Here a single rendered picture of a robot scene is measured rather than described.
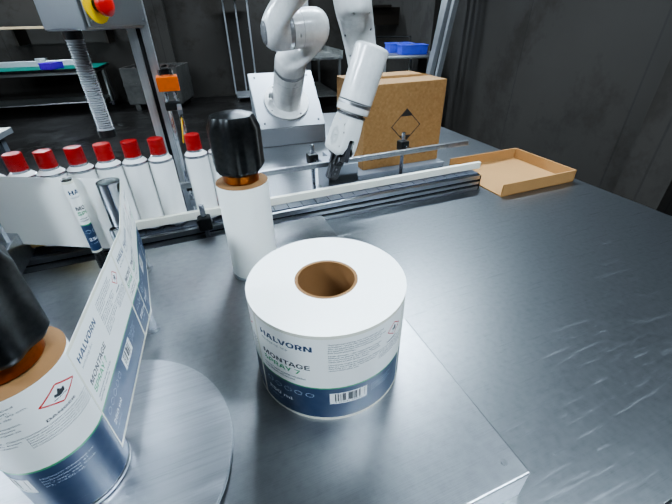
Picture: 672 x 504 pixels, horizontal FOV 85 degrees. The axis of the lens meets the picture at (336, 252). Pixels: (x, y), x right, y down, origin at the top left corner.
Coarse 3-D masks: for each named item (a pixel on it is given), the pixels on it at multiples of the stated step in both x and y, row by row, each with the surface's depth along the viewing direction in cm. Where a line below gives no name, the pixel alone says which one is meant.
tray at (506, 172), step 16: (464, 160) 131; (480, 160) 134; (496, 160) 137; (512, 160) 137; (528, 160) 134; (544, 160) 128; (496, 176) 124; (512, 176) 124; (528, 176) 123; (544, 176) 114; (560, 176) 116; (496, 192) 113; (512, 192) 112
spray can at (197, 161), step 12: (192, 132) 82; (192, 144) 81; (192, 156) 82; (204, 156) 83; (192, 168) 83; (204, 168) 84; (192, 180) 85; (204, 180) 85; (204, 192) 87; (204, 204) 88; (216, 204) 90; (216, 216) 91
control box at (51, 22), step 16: (48, 0) 64; (64, 0) 64; (80, 0) 64; (128, 0) 73; (48, 16) 66; (64, 16) 65; (80, 16) 65; (96, 16) 67; (112, 16) 70; (128, 16) 74; (144, 16) 78
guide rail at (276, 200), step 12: (444, 168) 109; (456, 168) 110; (468, 168) 112; (372, 180) 102; (384, 180) 103; (396, 180) 104; (408, 180) 106; (300, 192) 95; (312, 192) 96; (324, 192) 97; (336, 192) 99; (276, 204) 94; (168, 216) 85; (180, 216) 86; (192, 216) 87; (144, 228) 84
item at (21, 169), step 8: (8, 152) 72; (16, 152) 72; (8, 160) 71; (16, 160) 71; (24, 160) 73; (8, 168) 72; (16, 168) 72; (24, 168) 73; (16, 176) 72; (24, 176) 73; (32, 176) 74
